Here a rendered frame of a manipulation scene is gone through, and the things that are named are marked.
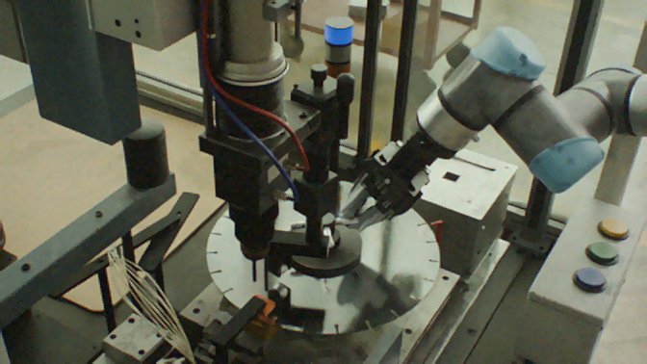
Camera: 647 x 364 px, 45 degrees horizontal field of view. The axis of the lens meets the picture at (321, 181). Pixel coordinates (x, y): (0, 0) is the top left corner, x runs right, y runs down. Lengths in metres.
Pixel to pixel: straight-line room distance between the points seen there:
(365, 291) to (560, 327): 0.31
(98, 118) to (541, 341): 0.73
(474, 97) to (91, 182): 0.92
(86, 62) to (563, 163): 0.52
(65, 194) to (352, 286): 0.73
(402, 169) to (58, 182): 0.86
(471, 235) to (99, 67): 0.72
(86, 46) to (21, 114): 1.08
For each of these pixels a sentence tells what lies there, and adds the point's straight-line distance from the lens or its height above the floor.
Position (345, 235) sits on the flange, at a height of 0.96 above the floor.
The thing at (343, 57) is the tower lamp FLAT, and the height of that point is 1.11.
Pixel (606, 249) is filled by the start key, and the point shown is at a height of 0.91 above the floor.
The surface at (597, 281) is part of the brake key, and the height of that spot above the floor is 0.91.
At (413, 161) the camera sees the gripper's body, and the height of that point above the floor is 1.13.
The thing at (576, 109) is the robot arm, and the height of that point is 1.23.
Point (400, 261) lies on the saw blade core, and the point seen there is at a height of 0.95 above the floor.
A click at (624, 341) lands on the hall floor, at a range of 2.47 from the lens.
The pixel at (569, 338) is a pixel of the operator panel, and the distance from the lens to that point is 1.21.
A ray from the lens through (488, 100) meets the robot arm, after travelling 0.91.
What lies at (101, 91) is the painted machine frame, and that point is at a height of 1.28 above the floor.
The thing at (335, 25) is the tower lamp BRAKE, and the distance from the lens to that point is 1.25.
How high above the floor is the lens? 1.67
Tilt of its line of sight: 36 degrees down
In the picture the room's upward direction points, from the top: 2 degrees clockwise
